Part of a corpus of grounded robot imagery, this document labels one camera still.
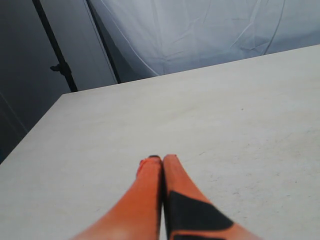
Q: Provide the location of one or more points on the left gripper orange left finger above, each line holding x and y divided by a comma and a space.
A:
137, 215

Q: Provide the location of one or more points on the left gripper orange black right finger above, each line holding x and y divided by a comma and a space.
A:
189, 214

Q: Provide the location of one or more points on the black stand pole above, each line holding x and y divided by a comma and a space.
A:
62, 67

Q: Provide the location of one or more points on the white backdrop curtain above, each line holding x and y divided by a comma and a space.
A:
159, 37

